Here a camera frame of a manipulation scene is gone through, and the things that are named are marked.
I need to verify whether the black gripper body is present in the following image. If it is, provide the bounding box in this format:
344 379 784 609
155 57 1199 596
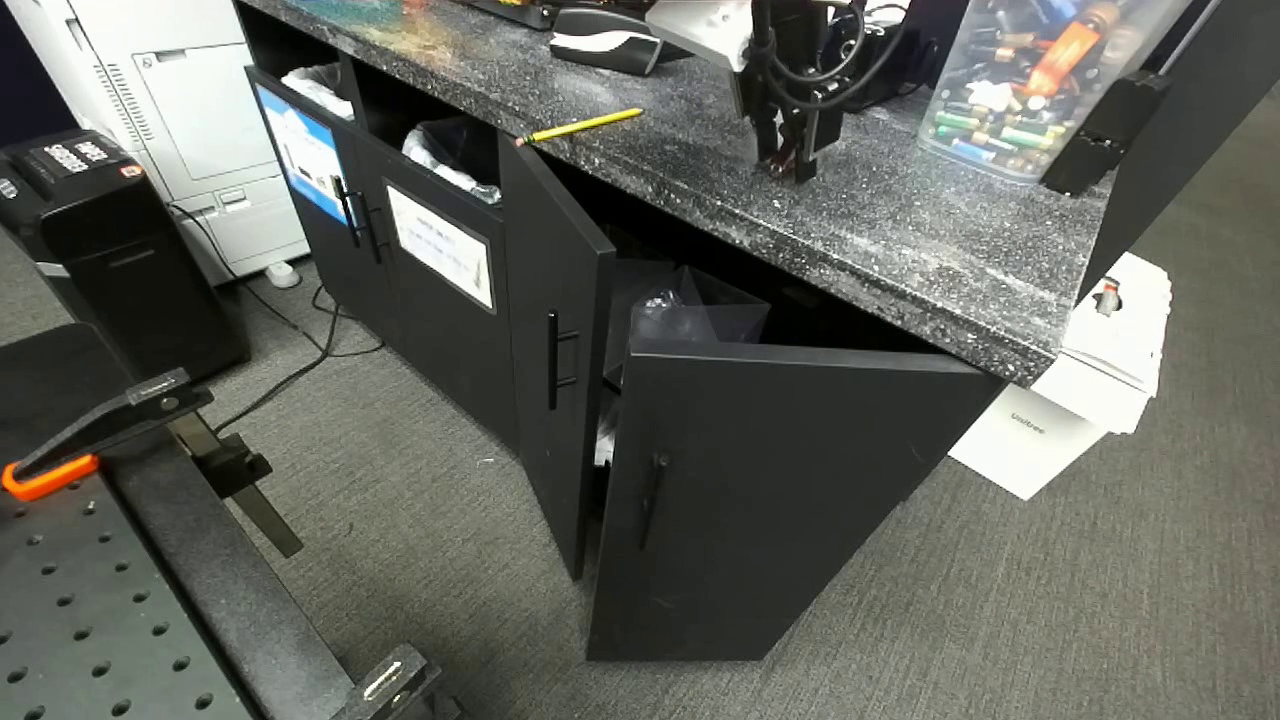
740 0 856 160

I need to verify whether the black and white stapler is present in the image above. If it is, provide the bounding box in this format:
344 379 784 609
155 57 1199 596
550 10 686 78

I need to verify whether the yellow pencil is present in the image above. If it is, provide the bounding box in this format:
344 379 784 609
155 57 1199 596
513 107 644 147

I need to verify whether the clear plastic battery bin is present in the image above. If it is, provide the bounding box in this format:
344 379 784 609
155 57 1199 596
922 0 1193 181

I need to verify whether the black cabinet door left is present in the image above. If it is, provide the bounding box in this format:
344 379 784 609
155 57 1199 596
500 143 615 577

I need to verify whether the black cabinet door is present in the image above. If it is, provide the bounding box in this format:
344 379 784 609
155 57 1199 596
500 143 615 577
588 343 1000 661

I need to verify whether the black cabinet door right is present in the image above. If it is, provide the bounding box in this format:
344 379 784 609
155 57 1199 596
588 343 1000 661

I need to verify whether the black labelled bin drawer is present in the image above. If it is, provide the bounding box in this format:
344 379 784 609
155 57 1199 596
354 66 518 444

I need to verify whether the white paper stack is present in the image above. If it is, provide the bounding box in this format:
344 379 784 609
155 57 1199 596
951 253 1173 501

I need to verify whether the blue labelled bin drawer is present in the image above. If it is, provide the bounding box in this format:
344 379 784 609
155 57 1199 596
247 68 369 315

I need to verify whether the white filing cabinet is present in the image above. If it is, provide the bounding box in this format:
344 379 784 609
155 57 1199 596
5 0 309 290

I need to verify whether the black paper shredder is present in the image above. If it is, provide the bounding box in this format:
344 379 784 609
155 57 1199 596
0 128 247 379

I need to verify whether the black orange clamp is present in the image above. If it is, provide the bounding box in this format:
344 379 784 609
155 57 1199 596
0 370 214 503

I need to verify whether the black perforated robot table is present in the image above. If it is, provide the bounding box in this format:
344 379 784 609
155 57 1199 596
0 424 465 720

